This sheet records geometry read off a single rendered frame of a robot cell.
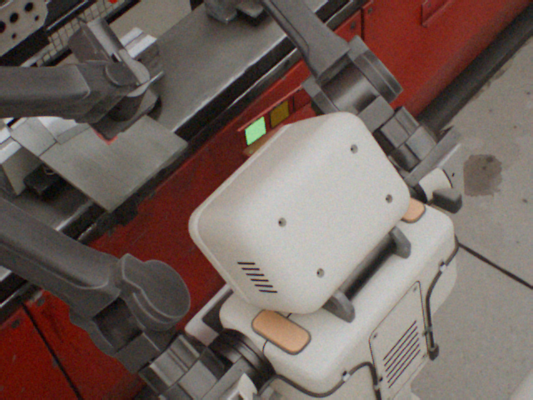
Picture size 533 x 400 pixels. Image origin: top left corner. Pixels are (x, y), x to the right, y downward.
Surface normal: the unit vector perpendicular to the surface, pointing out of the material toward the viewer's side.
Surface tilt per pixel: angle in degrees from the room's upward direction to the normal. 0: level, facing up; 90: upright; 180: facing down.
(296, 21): 39
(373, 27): 90
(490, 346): 0
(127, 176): 0
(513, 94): 0
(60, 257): 50
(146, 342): 61
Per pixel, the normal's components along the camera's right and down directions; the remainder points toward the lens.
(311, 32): -0.15, 0.04
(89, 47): -0.44, 0.20
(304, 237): 0.50, -0.04
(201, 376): 0.45, -0.24
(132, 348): -0.28, 0.41
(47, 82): 0.72, -0.49
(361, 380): 0.74, 0.40
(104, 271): 0.50, -0.60
